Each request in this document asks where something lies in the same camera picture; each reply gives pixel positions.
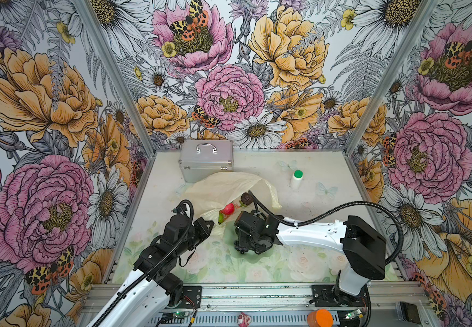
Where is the green bumpy fruit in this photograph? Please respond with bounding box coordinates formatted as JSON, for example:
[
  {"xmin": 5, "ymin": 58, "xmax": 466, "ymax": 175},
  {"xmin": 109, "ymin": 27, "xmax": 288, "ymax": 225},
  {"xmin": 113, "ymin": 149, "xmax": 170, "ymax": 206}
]
[{"xmin": 218, "ymin": 212, "xmax": 225, "ymax": 224}]

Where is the red pink apple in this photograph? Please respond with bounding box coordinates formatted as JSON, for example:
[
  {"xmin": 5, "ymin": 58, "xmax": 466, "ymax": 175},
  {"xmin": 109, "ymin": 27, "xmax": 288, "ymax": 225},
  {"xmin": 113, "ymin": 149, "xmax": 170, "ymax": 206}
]
[{"xmin": 220, "ymin": 203, "xmax": 235, "ymax": 216}]

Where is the translucent yellow plastic bag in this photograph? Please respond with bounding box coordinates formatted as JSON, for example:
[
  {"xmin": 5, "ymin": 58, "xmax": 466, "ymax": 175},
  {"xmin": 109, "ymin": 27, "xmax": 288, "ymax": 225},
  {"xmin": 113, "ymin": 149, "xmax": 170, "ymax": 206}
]
[{"xmin": 176, "ymin": 172, "xmax": 282, "ymax": 237}]

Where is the dark brown fruit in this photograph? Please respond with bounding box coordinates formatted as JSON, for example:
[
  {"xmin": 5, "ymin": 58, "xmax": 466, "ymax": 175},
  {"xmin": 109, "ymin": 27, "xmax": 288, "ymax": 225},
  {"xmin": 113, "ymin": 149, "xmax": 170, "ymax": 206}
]
[{"xmin": 240, "ymin": 192, "xmax": 253, "ymax": 207}]

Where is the light green wavy plate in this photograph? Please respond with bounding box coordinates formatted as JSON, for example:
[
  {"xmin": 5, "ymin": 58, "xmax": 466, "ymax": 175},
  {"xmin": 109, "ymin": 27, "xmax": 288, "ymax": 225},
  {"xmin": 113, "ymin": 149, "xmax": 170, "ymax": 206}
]
[{"xmin": 223, "ymin": 222, "xmax": 280, "ymax": 264}]

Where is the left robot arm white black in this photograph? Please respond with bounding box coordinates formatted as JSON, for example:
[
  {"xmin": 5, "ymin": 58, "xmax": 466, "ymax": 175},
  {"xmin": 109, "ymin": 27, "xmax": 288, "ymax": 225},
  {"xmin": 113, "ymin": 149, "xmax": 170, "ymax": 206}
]
[{"xmin": 88, "ymin": 215, "xmax": 215, "ymax": 326}]

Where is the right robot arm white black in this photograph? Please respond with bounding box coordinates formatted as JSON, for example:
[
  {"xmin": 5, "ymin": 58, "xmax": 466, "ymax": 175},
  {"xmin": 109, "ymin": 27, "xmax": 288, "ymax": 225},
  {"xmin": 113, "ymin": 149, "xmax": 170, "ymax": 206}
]
[{"xmin": 234, "ymin": 212, "xmax": 387, "ymax": 307}]

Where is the white bottle green cap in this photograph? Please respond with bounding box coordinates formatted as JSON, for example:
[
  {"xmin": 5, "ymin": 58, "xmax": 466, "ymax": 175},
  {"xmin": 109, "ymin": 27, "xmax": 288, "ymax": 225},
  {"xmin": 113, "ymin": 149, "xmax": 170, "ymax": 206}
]
[{"xmin": 290, "ymin": 170, "xmax": 304, "ymax": 190}]

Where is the silver metal case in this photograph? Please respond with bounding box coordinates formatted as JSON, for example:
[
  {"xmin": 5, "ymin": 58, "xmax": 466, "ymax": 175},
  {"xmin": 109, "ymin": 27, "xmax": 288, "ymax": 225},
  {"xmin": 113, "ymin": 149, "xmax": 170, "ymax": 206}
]
[{"xmin": 179, "ymin": 140, "xmax": 233, "ymax": 183}]

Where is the red white small object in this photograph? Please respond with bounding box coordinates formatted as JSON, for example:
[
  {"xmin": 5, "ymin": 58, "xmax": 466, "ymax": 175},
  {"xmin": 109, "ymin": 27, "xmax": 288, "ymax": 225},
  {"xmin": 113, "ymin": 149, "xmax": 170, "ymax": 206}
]
[{"xmin": 237, "ymin": 312, "xmax": 252, "ymax": 327}]

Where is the orange round cap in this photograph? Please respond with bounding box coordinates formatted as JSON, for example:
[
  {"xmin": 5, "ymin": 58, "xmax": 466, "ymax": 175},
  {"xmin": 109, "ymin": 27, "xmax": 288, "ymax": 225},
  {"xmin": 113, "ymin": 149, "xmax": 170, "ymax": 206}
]
[{"xmin": 307, "ymin": 309, "xmax": 334, "ymax": 327}]

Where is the black phone device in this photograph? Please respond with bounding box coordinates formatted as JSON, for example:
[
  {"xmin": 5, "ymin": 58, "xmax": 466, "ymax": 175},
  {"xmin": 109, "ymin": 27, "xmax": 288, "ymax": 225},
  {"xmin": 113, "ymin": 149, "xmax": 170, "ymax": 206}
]
[{"xmin": 395, "ymin": 301, "xmax": 421, "ymax": 324}]

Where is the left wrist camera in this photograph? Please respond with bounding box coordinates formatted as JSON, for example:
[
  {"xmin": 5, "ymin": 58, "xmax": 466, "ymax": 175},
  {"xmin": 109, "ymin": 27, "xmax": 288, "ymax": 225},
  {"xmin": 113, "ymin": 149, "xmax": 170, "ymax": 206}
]
[{"xmin": 161, "ymin": 215, "xmax": 194, "ymax": 254}]

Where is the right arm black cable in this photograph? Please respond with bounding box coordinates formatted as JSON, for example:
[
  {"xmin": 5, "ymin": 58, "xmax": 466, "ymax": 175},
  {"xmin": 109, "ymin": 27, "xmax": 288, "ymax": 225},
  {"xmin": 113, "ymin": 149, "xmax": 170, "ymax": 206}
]
[{"xmin": 247, "ymin": 189, "xmax": 404, "ymax": 327}]

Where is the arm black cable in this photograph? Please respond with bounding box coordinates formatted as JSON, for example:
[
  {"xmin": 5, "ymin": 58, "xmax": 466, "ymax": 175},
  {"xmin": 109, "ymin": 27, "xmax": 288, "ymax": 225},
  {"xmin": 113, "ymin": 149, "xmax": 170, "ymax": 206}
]
[
  {"xmin": 247, "ymin": 189, "xmax": 404, "ymax": 327},
  {"xmin": 88, "ymin": 199, "xmax": 195, "ymax": 327}
]

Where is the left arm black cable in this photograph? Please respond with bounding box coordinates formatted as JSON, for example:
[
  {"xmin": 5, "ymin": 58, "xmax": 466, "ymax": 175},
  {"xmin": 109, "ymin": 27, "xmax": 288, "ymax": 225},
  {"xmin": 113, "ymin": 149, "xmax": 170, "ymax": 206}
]
[{"xmin": 88, "ymin": 199, "xmax": 195, "ymax": 327}]

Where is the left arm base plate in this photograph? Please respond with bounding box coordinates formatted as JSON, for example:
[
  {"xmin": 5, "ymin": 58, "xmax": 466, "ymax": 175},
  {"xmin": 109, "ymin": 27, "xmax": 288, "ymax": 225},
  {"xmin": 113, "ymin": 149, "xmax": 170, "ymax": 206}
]
[{"xmin": 168, "ymin": 286, "xmax": 203, "ymax": 309}]

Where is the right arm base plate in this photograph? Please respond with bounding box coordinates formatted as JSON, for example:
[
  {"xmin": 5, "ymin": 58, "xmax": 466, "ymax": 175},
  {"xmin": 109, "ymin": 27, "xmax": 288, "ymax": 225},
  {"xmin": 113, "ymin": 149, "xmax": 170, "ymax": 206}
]
[{"xmin": 309, "ymin": 284, "xmax": 369, "ymax": 307}]

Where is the aluminium frame rail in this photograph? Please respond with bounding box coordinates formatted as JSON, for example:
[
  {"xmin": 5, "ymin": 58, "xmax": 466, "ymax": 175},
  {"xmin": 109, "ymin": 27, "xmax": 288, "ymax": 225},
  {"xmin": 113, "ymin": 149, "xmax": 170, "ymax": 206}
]
[{"xmin": 145, "ymin": 281, "xmax": 441, "ymax": 326}]

